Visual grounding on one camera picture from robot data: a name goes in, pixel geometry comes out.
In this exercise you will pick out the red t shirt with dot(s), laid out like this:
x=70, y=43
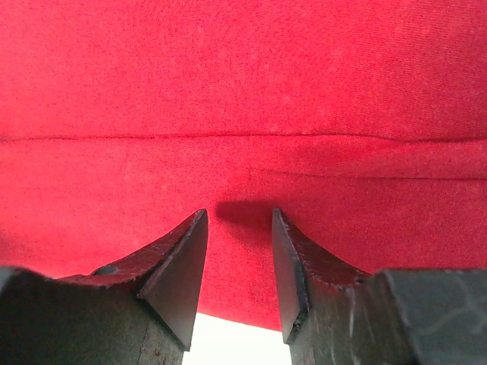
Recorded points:
x=364, y=121

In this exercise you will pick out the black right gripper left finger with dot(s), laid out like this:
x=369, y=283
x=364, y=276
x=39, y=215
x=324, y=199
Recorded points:
x=139, y=309

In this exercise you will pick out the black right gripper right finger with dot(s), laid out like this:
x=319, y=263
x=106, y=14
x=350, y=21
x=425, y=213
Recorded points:
x=333, y=313

